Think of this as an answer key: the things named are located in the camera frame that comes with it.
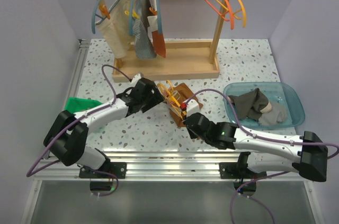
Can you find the rust orange underwear on rack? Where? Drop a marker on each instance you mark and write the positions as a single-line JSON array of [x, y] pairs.
[[158, 38]]

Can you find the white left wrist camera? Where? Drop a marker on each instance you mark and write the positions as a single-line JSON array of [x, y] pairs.
[[136, 78]]

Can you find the brown underwear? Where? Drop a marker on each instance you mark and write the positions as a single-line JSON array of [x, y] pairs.
[[186, 94]]

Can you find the beige underwear on rack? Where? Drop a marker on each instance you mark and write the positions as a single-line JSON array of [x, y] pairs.
[[115, 30]]

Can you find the teal plastic tub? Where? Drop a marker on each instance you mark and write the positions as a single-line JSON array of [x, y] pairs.
[[276, 92]]

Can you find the orange clothespin on hanger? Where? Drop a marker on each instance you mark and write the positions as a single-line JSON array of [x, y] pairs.
[[104, 11]]

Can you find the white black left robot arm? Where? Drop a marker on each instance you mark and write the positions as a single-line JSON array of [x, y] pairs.
[[67, 137]]

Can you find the wooden hanger rack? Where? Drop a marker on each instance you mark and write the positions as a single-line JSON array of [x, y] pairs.
[[184, 59]]

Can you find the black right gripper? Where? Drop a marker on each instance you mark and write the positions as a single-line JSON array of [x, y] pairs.
[[192, 135]]

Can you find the striped grey underwear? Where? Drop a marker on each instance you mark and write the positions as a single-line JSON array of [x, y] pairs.
[[143, 46]]

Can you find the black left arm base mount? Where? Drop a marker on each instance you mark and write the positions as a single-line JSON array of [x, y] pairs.
[[106, 169]]

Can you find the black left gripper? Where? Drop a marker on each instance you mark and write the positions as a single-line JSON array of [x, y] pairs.
[[156, 98]]

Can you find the yellow hanger on rack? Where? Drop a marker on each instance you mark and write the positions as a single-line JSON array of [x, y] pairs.
[[239, 13]]

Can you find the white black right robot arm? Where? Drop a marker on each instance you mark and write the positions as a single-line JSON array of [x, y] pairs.
[[264, 152]]

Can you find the olive grey underwear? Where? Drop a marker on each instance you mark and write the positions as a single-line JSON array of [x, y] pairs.
[[251, 105]]

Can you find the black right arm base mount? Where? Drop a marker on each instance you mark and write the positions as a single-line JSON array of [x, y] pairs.
[[239, 170]]

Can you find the yellow clothespin on hanger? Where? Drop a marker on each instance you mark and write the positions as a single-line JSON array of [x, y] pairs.
[[133, 14]]

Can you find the green plastic bin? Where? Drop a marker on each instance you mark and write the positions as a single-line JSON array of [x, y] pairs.
[[75, 104]]

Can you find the yellow plastic hanger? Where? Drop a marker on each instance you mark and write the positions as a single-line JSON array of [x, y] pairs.
[[172, 97]]

